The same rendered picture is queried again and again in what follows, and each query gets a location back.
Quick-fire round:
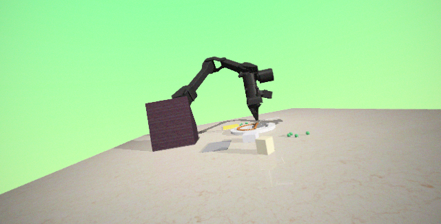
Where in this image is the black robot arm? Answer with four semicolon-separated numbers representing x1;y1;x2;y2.
171;57;274;105

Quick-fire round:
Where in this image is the beige cube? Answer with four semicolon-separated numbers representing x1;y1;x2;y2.
255;136;274;155

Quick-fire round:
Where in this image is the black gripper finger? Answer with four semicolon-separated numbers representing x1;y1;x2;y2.
248;103;262;121

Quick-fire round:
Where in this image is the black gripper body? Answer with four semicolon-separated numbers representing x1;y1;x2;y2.
244;84;263;105

